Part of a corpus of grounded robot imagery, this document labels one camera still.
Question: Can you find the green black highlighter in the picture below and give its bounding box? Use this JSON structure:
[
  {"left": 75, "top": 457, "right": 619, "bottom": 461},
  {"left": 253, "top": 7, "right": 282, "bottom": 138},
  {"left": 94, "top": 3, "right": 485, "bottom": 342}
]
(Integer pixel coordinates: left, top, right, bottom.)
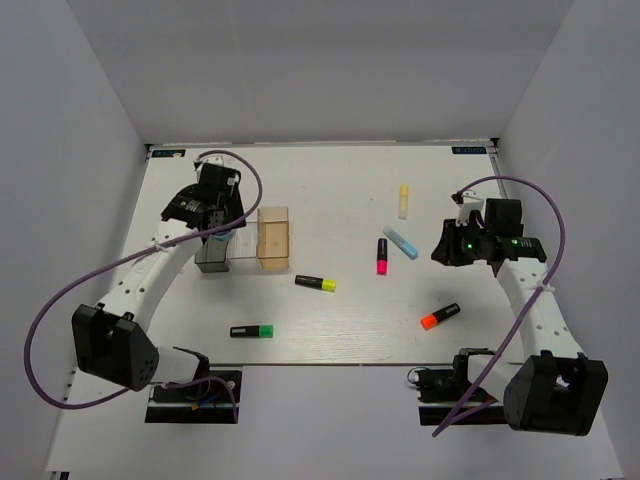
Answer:
[{"left": 229, "top": 325, "right": 274, "bottom": 338}]

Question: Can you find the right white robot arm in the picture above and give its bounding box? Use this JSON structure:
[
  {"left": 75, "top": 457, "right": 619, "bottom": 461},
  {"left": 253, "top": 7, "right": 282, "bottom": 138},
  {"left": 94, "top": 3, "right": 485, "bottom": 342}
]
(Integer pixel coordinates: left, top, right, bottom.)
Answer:
[{"left": 431, "top": 193, "right": 608, "bottom": 436}]

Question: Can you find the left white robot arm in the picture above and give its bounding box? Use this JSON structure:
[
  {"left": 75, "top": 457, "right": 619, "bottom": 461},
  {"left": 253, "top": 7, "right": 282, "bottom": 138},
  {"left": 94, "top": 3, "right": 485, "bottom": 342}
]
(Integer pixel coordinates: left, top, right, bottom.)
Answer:
[{"left": 72, "top": 163, "right": 244, "bottom": 399}]

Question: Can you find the clear transparent container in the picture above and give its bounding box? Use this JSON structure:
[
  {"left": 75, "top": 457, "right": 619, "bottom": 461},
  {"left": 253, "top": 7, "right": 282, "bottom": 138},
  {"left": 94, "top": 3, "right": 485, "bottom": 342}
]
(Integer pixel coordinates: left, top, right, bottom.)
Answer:
[{"left": 228, "top": 211, "right": 259, "bottom": 260}]

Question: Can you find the grey transparent container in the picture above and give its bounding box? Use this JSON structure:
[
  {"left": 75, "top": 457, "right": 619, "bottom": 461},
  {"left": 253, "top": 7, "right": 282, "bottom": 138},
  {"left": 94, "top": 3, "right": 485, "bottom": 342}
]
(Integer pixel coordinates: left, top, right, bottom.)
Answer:
[{"left": 194, "top": 234, "right": 230, "bottom": 274}]

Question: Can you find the pastel blue highlighter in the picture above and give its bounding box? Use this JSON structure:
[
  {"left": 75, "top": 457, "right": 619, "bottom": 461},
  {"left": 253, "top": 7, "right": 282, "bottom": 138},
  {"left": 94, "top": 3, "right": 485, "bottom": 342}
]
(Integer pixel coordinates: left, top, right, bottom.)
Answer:
[{"left": 383, "top": 227, "right": 419, "bottom": 260}]

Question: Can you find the orange transparent container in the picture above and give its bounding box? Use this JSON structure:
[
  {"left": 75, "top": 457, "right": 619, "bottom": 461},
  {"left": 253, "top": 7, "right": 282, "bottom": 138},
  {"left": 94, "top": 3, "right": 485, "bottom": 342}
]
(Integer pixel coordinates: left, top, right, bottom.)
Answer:
[{"left": 257, "top": 206, "right": 290, "bottom": 272}]

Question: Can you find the pink black highlighter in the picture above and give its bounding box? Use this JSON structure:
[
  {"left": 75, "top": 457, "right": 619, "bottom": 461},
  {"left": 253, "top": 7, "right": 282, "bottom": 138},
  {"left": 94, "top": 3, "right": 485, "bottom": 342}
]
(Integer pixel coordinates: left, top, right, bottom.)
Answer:
[{"left": 376, "top": 238, "right": 388, "bottom": 275}]

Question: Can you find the orange black highlighter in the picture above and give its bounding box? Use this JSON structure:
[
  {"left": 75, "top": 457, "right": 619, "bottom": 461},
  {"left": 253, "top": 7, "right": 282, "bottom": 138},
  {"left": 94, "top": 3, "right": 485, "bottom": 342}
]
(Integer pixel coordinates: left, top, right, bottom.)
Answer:
[{"left": 420, "top": 303, "right": 461, "bottom": 330}]

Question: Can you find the left blue table label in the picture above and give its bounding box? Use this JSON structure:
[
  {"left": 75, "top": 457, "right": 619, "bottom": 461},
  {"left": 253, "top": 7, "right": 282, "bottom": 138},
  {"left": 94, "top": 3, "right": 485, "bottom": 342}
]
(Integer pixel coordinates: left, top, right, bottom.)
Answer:
[{"left": 151, "top": 149, "right": 186, "bottom": 158}]

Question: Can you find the blue table label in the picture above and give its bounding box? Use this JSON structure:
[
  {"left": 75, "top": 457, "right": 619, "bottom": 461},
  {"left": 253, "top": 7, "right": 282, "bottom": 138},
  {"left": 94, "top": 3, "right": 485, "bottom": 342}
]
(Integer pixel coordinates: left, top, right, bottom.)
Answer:
[
  {"left": 151, "top": 149, "right": 186, "bottom": 158},
  {"left": 451, "top": 145, "right": 487, "bottom": 155}
]

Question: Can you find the pastel yellow highlighter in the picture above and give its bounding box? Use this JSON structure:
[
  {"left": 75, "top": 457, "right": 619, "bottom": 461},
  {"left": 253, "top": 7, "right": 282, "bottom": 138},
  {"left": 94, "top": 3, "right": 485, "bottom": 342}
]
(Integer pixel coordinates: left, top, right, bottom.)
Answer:
[{"left": 398, "top": 184, "right": 409, "bottom": 220}]

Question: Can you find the right blue table label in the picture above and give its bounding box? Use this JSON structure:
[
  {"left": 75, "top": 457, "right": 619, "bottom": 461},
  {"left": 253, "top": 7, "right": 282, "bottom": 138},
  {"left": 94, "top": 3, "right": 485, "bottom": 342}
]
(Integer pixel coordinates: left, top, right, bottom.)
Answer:
[{"left": 451, "top": 145, "right": 487, "bottom": 155}]

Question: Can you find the yellow black highlighter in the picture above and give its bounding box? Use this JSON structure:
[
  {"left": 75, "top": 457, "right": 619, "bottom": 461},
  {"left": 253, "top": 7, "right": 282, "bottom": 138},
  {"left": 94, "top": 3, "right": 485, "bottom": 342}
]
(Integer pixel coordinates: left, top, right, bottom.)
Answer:
[{"left": 294, "top": 275, "right": 336, "bottom": 292}]

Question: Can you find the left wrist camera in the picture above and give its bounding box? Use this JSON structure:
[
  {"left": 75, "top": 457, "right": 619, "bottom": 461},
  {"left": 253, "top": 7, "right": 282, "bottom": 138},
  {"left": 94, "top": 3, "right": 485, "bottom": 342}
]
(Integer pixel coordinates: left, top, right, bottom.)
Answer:
[{"left": 193, "top": 154, "right": 225, "bottom": 170}]

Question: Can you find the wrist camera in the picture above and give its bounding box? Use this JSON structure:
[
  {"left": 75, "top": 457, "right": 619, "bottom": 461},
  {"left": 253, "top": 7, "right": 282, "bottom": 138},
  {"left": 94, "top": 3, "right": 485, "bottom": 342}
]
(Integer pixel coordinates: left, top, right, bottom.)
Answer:
[
  {"left": 193, "top": 154, "right": 225, "bottom": 170},
  {"left": 451, "top": 190, "right": 484, "bottom": 226}
]

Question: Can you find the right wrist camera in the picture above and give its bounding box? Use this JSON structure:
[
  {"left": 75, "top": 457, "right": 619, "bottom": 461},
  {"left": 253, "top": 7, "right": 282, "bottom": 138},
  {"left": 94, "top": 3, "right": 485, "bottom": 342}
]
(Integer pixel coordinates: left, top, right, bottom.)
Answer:
[{"left": 451, "top": 190, "right": 484, "bottom": 226}]

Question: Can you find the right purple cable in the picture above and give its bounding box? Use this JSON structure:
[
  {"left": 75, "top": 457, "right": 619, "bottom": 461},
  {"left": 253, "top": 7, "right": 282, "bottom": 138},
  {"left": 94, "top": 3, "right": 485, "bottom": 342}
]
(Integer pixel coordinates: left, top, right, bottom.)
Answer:
[{"left": 430, "top": 174, "right": 569, "bottom": 439}]

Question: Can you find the purple cable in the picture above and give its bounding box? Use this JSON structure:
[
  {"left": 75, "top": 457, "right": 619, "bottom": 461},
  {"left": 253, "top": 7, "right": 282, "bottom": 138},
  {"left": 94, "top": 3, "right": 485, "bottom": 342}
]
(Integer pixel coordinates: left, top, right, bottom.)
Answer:
[
  {"left": 430, "top": 174, "right": 569, "bottom": 439},
  {"left": 23, "top": 149, "right": 264, "bottom": 421}
]

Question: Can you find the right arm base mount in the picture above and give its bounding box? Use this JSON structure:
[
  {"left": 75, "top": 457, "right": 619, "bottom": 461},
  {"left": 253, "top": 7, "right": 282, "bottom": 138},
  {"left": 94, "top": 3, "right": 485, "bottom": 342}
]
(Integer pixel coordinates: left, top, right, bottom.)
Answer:
[{"left": 406, "top": 348, "right": 507, "bottom": 427}]

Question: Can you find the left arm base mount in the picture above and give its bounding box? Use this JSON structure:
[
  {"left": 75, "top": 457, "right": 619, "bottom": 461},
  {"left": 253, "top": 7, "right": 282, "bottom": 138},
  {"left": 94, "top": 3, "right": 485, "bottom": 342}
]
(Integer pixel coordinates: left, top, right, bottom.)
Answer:
[{"left": 145, "top": 368, "right": 243, "bottom": 425}]

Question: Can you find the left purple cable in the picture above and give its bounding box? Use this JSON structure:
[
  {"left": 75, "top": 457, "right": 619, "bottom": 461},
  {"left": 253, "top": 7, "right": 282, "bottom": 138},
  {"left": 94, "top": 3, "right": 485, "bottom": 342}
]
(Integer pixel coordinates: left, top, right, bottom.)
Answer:
[{"left": 23, "top": 149, "right": 264, "bottom": 421}]

